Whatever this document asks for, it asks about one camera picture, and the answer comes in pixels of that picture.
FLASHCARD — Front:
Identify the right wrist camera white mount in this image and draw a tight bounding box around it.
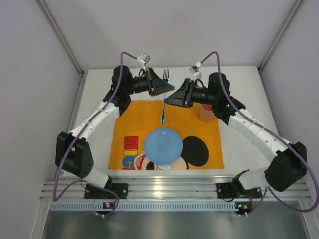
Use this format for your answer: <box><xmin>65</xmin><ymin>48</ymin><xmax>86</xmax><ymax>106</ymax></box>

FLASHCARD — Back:
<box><xmin>189</xmin><ymin>62</ymin><xmax>202</xmax><ymax>80</ymax></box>

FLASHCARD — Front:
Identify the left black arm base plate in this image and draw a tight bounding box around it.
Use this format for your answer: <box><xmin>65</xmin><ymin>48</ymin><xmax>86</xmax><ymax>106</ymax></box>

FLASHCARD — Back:
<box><xmin>84</xmin><ymin>183</ymin><xmax>129</xmax><ymax>199</ymax></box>

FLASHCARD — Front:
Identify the right aluminium frame post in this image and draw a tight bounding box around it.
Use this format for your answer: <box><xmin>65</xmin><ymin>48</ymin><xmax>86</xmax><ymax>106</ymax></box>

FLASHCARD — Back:
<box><xmin>258</xmin><ymin>0</ymin><xmax>306</xmax><ymax>72</ymax></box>

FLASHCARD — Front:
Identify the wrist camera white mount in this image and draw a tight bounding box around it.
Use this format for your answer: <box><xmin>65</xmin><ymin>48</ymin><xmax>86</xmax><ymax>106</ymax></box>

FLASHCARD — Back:
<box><xmin>137</xmin><ymin>53</ymin><xmax>150</xmax><ymax>71</ymax></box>
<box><xmin>189</xmin><ymin>62</ymin><xmax>202</xmax><ymax>80</ymax></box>

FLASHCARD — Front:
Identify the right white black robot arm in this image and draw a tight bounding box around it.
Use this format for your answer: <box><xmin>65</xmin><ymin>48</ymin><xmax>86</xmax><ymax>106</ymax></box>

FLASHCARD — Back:
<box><xmin>165</xmin><ymin>73</ymin><xmax>307</xmax><ymax>192</ymax></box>

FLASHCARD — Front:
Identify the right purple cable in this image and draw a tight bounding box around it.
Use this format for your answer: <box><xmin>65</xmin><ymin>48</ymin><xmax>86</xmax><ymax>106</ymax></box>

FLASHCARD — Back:
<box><xmin>200</xmin><ymin>51</ymin><xmax>319</xmax><ymax>216</ymax></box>

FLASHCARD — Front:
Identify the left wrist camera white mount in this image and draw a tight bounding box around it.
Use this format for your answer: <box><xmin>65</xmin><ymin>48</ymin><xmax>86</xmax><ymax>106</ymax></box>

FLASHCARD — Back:
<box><xmin>137</xmin><ymin>53</ymin><xmax>150</xmax><ymax>71</ymax></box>

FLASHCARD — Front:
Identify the white slotted cable duct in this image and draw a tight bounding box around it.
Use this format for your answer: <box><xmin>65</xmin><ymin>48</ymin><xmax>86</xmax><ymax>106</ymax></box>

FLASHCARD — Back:
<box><xmin>50</xmin><ymin>201</ymin><xmax>250</xmax><ymax>212</ymax></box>

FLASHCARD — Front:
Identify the pink plastic cup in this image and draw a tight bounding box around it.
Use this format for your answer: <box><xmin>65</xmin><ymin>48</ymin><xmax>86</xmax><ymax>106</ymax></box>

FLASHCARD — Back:
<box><xmin>200</xmin><ymin>104</ymin><xmax>214</xmax><ymax>122</ymax></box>

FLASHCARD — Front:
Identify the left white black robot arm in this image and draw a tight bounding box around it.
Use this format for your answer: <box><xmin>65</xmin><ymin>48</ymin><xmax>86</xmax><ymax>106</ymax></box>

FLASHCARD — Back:
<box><xmin>55</xmin><ymin>66</ymin><xmax>175</xmax><ymax>188</ymax></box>

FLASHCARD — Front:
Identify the blue plastic plate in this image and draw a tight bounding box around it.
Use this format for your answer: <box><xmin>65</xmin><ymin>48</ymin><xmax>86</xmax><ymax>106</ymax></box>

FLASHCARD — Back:
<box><xmin>143</xmin><ymin>127</ymin><xmax>183</xmax><ymax>165</ymax></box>

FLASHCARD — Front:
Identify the blue plastic fork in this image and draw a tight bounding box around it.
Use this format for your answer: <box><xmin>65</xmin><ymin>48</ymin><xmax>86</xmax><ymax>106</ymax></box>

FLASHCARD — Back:
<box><xmin>161</xmin><ymin>68</ymin><xmax>169</xmax><ymax>125</ymax></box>

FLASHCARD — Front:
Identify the purple cable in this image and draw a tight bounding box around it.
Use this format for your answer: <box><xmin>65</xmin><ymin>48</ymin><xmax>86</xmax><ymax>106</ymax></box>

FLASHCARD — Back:
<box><xmin>52</xmin><ymin>51</ymin><xmax>139</xmax><ymax>217</ymax></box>
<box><xmin>200</xmin><ymin>51</ymin><xmax>319</xmax><ymax>216</ymax></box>

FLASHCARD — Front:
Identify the aluminium mounting rail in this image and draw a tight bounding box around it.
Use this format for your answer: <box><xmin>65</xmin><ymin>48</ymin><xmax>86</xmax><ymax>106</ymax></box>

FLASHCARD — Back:
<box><xmin>40</xmin><ymin>176</ymin><xmax>311</xmax><ymax>201</ymax></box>

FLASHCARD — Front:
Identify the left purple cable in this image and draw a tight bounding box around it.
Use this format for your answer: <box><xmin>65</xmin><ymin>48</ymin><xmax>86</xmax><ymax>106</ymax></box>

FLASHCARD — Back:
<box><xmin>52</xmin><ymin>51</ymin><xmax>139</xmax><ymax>217</ymax></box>

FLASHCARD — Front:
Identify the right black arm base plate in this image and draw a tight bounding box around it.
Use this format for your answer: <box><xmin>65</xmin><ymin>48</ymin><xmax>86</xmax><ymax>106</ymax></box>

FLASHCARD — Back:
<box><xmin>216</xmin><ymin>182</ymin><xmax>262</xmax><ymax>200</ymax></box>

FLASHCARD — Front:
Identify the orange Mickey Mouse placemat cloth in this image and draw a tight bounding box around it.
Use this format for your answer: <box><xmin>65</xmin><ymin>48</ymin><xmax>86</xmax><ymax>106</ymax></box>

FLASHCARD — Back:
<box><xmin>108</xmin><ymin>100</ymin><xmax>224</xmax><ymax>170</ymax></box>

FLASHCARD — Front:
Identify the left aluminium frame post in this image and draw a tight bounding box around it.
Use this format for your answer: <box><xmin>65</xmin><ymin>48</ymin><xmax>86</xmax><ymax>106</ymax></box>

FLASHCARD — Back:
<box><xmin>37</xmin><ymin>0</ymin><xmax>85</xmax><ymax>75</ymax></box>

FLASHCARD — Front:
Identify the aluminium frame post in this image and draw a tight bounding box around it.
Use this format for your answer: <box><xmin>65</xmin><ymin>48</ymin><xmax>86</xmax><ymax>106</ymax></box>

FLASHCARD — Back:
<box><xmin>258</xmin><ymin>0</ymin><xmax>306</xmax><ymax>72</ymax></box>
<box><xmin>37</xmin><ymin>0</ymin><xmax>85</xmax><ymax>75</ymax></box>

